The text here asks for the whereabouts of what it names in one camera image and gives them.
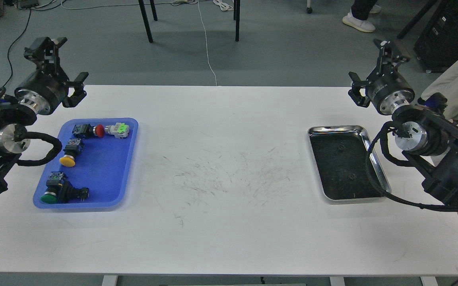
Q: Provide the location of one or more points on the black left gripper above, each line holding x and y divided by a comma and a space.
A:
48, 86

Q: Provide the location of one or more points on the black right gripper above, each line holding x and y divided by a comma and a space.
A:
389, 91

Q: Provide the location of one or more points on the yellow push button switch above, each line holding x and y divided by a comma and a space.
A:
73, 148

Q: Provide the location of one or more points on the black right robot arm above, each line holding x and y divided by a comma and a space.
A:
418, 134

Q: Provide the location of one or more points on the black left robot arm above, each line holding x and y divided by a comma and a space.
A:
19, 146

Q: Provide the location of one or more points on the white sneaker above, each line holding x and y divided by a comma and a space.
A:
360, 25

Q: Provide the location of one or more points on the metal tray with black mat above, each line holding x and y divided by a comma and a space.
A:
333, 167

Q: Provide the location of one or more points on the black equipment case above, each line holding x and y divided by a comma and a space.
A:
437, 46

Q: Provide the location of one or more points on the blue plastic tray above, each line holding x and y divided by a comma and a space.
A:
103, 167

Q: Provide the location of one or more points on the red push button switch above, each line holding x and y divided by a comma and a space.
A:
84, 131

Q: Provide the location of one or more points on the green and grey switch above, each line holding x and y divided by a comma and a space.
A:
118, 130

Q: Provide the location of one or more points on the green push button switch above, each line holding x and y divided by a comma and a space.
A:
55, 191

